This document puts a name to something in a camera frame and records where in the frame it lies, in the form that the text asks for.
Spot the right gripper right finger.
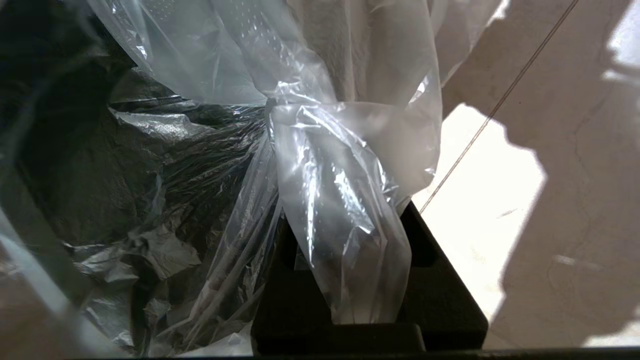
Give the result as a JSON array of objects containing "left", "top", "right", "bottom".
[{"left": 397, "top": 201, "right": 489, "bottom": 351}]

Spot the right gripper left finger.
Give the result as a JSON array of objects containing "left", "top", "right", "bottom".
[{"left": 251, "top": 219, "right": 337, "bottom": 354}]

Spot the clear plastic trash bag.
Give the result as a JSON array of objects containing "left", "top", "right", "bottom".
[{"left": 0, "top": 0, "right": 506, "bottom": 357}]

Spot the black round trash bin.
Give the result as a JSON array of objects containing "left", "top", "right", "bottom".
[{"left": 0, "top": 0, "right": 271, "bottom": 357}]

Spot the grey trash bin rim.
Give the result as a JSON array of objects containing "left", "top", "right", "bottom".
[{"left": 0, "top": 210, "right": 106, "bottom": 357}]

